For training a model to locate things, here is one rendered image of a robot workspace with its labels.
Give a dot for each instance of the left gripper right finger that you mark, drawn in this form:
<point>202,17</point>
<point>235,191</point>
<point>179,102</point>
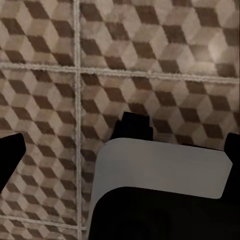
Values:
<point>232,149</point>

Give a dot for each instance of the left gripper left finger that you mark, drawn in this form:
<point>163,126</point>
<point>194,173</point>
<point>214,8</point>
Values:
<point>12,150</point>

